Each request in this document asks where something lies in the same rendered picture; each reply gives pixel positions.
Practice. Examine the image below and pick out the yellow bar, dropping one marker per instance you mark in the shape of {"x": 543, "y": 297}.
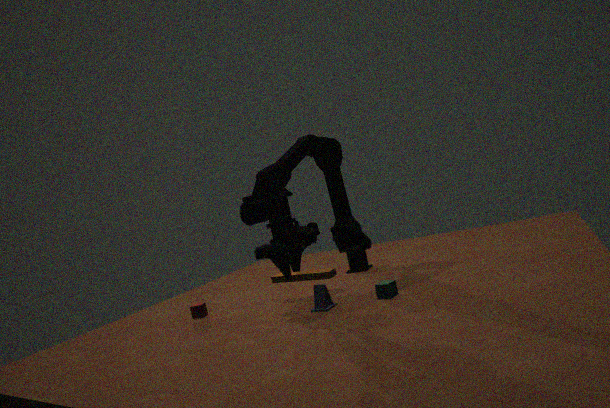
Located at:
{"x": 305, "y": 275}

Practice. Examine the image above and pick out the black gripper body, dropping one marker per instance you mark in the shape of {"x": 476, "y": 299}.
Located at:
{"x": 276, "y": 247}

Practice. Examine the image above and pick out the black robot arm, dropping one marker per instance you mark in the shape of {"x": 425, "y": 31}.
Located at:
{"x": 269, "y": 199}

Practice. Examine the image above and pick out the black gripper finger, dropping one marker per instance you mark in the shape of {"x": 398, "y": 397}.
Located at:
{"x": 295, "y": 258}
{"x": 282, "y": 262}

